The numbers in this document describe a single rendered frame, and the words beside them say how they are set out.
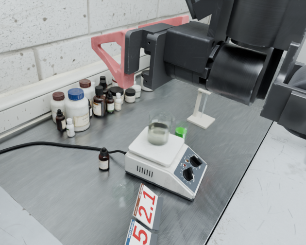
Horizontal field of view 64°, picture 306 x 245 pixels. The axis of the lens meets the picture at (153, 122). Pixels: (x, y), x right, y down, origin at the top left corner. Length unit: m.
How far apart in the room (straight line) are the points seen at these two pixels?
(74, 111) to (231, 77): 0.60
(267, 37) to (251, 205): 0.52
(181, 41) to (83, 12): 0.71
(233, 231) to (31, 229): 0.44
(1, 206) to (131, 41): 0.50
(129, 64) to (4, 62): 0.60
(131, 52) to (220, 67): 0.09
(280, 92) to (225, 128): 0.71
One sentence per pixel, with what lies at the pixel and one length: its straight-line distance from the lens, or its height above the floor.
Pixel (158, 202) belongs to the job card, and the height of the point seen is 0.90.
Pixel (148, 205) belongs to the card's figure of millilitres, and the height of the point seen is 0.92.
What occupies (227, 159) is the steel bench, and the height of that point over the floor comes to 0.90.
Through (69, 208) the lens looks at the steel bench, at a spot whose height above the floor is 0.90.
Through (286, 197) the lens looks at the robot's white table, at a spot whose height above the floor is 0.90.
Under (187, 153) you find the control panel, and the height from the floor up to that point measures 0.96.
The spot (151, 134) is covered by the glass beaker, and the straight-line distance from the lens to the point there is 0.63.
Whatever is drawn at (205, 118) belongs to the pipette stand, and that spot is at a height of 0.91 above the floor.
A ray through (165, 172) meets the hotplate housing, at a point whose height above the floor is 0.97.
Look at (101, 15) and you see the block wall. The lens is 1.03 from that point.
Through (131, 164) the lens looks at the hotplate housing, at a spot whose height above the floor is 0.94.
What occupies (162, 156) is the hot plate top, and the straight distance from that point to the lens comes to 0.62.
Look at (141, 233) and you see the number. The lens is 0.57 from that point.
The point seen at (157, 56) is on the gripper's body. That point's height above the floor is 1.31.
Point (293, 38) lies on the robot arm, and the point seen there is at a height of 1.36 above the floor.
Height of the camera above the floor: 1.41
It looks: 35 degrees down
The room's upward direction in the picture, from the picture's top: 7 degrees clockwise
